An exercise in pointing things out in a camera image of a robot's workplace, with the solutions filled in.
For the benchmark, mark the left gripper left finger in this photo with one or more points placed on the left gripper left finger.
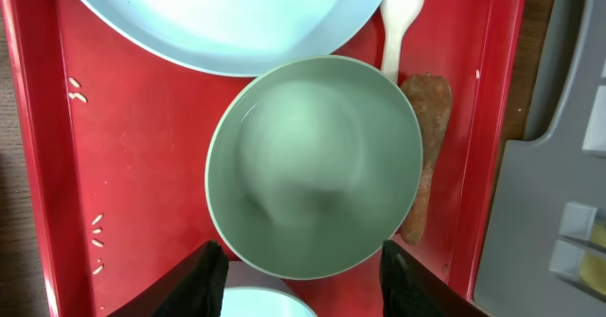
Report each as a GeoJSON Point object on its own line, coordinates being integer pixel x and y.
{"type": "Point", "coordinates": [194, 288]}

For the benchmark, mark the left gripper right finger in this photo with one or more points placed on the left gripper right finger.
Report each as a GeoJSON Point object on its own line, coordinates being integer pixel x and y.
{"type": "Point", "coordinates": [410, 290]}

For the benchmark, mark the small light blue bowl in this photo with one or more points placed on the small light blue bowl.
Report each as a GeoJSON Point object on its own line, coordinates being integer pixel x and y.
{"type": "Point", "coordinates": [258, 302]}

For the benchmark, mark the green bowl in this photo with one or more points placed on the green bowl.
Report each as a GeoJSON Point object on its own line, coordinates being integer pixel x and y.
{"type": "Point", "coordinates": [313, 166]}

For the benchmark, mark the yellow cup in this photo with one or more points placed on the yellow cup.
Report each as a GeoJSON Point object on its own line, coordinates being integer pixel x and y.
{"type": "Point", "coordinates": [592, 267]}

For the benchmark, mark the grey dishwasher rack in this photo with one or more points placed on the grey dishwasher rack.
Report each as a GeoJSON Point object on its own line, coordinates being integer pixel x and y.
{"type": "Point", "coordinates": [550, 195]}

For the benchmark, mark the red serving tray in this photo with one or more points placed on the red serving tray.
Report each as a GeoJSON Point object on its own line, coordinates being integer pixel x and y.
{"type": "Point", "coordinates": [116, 138]}

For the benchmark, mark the large light blue plate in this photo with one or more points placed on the large light blue plate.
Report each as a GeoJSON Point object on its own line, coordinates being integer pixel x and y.
{"type": "Point", "coordinates": [236, 38]}

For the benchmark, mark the white plastic spoon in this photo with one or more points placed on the white plastic spoon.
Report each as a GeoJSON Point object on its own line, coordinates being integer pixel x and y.
{"type": "Point", "coordinates": [398, 16]}

